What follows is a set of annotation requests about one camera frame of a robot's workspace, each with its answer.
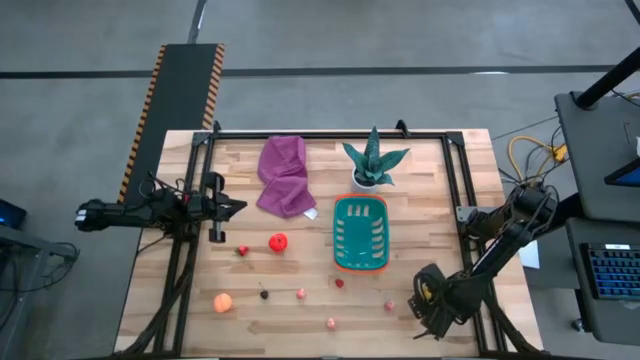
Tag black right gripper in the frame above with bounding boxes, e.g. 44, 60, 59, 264
407, 262, 464, 341

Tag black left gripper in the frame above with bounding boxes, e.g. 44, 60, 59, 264
199, 171, 249, 245

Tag red tomato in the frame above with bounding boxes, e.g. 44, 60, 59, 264
268, 232, 289, 254

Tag orange peach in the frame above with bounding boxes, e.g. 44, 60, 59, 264
212, 292, 234, 314

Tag purple cloth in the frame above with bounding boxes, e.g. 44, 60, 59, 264
255, 134, 317, 220

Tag grey mounting plate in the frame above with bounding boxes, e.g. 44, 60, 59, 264
455, 205, 484, 224

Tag white paper sheet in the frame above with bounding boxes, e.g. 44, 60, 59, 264
517, 239, 542, 270

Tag black ramp hazard stripes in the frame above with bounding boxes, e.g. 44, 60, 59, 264
117, 43, 226, 204

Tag white plant pot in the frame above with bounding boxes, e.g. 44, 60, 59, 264
351, 167, 394, 195

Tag green snake plant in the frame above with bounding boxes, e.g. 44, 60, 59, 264
342, 125, 411, 187

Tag grey desk top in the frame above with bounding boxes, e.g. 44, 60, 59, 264
564, 217, 640, 346
553, 91, 640, 224

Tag backlit keyboard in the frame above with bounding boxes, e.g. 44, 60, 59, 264
579, 242, 640, 301

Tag grey metal stand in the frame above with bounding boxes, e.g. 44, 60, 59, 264
0, 224, 81, 360

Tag black device blue light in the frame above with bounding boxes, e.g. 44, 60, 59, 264
0, 198, 29, 230

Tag blue screen tablet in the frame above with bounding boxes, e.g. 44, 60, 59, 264
603, 157, 640, 189

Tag black pole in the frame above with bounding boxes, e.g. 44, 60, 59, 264
574, 47, 640, 110

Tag teal basket orange handles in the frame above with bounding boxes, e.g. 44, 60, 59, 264
332, 193, 390, 274

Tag black aluminium table frame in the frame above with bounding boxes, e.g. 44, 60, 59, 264
119, 119, 546, 359

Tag yellow cable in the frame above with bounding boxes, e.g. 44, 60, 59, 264
507, 134, 569, 184

